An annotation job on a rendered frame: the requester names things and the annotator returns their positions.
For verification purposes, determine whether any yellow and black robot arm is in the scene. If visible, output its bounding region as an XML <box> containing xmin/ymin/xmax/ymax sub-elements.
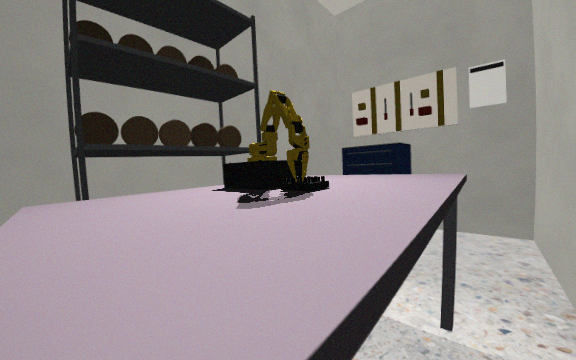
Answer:
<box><xmin>247</xmin><ymin>90</ymin><xmax>309</xmax><ymax>162</ymax></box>

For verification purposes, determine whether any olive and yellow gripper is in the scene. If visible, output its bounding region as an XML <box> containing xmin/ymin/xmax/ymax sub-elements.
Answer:
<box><xmin>287</xmin><ymin>148</ymin><xmax>309</xmax><ymax>182</ymax></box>

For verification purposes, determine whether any grey panel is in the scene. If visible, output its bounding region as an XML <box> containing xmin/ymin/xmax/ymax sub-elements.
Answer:
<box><xmin>281</xmin><ymin>176</ymin><xmax>329</xmax><ymax>192</ymax></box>

